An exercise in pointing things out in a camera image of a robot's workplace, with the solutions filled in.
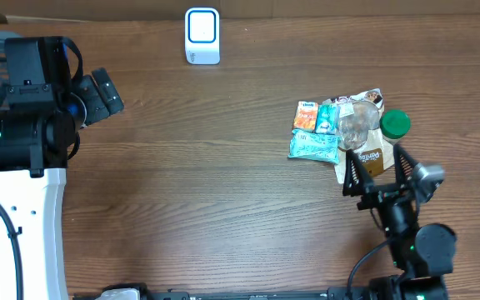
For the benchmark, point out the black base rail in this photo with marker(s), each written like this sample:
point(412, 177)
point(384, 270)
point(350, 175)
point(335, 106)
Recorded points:
point(333, 293)

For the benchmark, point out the brown bread snack bag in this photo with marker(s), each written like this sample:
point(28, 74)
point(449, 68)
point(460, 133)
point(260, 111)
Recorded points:
point(358, 129)

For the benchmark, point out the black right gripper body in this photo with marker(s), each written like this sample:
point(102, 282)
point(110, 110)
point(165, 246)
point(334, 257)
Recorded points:
point(394, 214)

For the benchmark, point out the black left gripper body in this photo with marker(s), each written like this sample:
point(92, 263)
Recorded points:
point(97, 107)

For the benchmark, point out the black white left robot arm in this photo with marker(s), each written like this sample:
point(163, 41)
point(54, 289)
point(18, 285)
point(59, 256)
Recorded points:
point(43, 107)

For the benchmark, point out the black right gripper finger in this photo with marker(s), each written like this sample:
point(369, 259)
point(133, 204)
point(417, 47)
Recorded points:
point(403, 164)
point(357, 180)

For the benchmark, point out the green lid white jar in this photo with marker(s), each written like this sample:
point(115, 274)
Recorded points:
point(395, 124)

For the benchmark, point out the green blue tissue packet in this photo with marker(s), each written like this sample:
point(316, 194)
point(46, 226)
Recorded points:
point(327, 119)

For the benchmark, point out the teal wet wipes pack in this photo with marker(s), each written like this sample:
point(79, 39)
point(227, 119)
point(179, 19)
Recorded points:
point(312, 146)

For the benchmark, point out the white barcode scanner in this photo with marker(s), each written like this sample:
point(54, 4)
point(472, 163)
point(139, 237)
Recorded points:
point(202, 36)

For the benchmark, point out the orange tissue packet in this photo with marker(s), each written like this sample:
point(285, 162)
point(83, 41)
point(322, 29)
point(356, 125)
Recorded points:
point(305, 116)

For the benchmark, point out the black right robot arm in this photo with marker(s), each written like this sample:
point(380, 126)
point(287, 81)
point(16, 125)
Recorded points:
point(423, 253)

